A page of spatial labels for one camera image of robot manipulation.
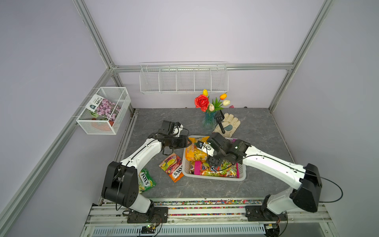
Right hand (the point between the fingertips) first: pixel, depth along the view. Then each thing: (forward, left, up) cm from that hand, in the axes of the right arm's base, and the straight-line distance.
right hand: (211, 151), depth 79 cm
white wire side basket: (+9, +62, +14) cm, 64 cm away
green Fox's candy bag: (-11, +37, -14) cm, 41 cm away
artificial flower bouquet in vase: (+20, 0, +12) cm, 24 cm away
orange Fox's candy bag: (-2, +23, -14) cm, 27 cm away
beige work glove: (+30, -18, -15) cm, 38 cm away
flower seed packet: (+15, +55, +19) cm, 61 cm away
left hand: (+6, +13, -2) cm, 14 cm away
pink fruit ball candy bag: (-6, -10, -9) cm, 14 cm away
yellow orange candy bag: (+1, +10, -4) cm, 11 cm away
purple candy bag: (+10, -15, -4) cm, 18 cm away
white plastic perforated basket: (-7, +14, -10) cm, 18 cm away
